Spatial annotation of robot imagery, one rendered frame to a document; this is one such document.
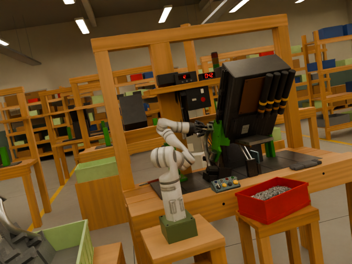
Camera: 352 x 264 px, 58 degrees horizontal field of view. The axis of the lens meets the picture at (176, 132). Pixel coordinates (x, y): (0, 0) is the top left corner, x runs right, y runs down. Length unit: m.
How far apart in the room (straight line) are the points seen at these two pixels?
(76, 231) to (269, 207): 0.94
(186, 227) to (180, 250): 0.11
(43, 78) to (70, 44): 1.54
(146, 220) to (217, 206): 0.40
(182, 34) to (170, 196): 1.31
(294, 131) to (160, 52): 1.24
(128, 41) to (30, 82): 10.23
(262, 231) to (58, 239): 0.97
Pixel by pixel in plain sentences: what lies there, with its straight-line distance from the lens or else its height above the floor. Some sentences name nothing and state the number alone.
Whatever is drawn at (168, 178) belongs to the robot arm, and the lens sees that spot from 1.40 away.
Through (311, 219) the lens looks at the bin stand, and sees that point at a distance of 1.76.
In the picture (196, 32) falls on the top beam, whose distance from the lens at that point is 2.40.
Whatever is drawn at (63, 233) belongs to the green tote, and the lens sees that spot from 1.69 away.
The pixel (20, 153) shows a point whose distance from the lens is 11.96.
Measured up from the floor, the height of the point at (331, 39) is 1.98.
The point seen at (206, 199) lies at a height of 0.89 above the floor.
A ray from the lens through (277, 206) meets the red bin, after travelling 1.64.
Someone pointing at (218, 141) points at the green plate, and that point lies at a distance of 2.01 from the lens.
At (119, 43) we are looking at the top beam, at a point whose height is 1.89.
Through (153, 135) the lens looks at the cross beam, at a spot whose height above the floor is 1.21.
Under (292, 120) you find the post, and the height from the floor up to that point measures 1.11.
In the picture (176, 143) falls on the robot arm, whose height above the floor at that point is 1.19.
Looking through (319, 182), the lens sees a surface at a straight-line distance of 2.13.
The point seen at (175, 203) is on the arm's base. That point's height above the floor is 1.01.
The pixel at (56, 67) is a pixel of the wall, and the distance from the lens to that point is 12.22.
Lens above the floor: 1.49
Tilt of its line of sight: 7 degrees down
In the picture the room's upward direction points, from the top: 10 degrees counter-clockwise
